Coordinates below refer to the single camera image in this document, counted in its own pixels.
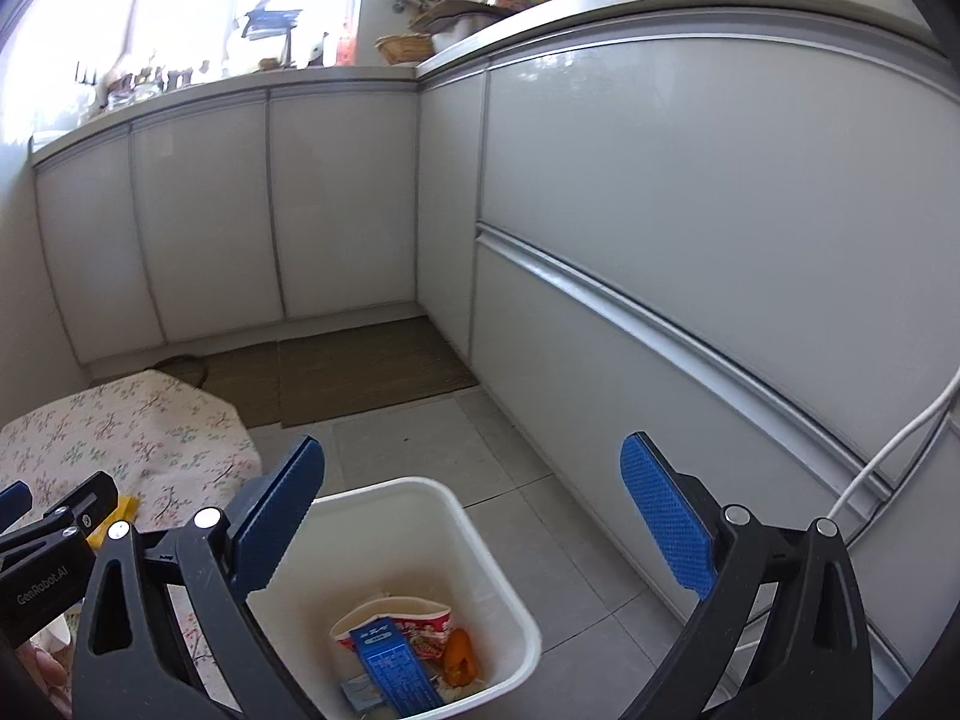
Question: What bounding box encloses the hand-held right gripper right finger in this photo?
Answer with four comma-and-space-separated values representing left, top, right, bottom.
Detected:
619, 431, 875, 720

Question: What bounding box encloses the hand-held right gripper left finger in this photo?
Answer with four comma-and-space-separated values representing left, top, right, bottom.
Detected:
71, 435, 327, 720

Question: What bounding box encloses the white plastic bin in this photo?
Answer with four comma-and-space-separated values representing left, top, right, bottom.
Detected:
247, 476, 543, 720

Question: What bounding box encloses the red instant noodle cup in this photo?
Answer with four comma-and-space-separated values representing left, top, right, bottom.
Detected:
330, 594, 455, 665

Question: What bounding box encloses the dark blue cardboard box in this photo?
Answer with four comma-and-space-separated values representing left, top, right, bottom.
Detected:
351, 617, 445, 717

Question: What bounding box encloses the orange carrot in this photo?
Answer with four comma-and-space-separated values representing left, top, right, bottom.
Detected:
441, 628, 479, 683

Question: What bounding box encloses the floral tablecloth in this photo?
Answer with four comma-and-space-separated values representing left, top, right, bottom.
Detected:
0, 371, 265, 691

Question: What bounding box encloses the brown woven floor mat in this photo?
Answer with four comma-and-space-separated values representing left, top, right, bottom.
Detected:
201, 343, 284, 430
276, 315, 481, 430

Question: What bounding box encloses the pale blue paper packet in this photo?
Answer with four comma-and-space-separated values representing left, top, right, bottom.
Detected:
339, 671, 387, 713

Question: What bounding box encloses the white drawer kitchen cabinet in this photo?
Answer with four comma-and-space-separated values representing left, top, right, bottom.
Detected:
416, 34, 960, 691

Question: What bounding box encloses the row of small jars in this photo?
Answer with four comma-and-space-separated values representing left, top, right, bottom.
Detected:
75, 64, 218, 102

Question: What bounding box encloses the wicker basket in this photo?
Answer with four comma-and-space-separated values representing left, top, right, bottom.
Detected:
375, 31, 436, 65

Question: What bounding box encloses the blue folded object on stand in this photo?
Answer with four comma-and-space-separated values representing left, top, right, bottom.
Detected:
240, 4, 305, 42

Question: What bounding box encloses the bright window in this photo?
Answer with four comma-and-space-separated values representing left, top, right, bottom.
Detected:
0, 0, 365, 147

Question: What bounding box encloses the brown wooden board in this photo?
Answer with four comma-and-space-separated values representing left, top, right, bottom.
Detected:
409, 0, 503, 35

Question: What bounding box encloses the white cable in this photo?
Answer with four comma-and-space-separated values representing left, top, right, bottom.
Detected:
829, 367, 960, 522

